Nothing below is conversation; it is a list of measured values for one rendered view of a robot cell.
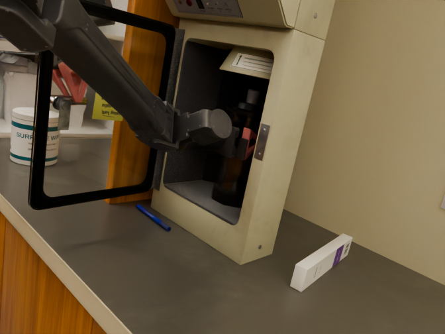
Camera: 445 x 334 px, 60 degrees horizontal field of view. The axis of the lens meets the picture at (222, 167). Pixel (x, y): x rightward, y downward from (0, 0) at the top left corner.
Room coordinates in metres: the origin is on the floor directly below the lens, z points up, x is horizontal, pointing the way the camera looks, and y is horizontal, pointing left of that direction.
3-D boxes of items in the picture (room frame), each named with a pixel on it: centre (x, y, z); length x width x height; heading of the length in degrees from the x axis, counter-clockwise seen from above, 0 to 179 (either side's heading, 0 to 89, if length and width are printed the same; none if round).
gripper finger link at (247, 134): (0.85, -0.03, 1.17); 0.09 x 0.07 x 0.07; 137
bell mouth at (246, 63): (0.90, -0.04, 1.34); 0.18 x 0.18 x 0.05
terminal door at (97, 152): (0.80, 0.26, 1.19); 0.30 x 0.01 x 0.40; 144
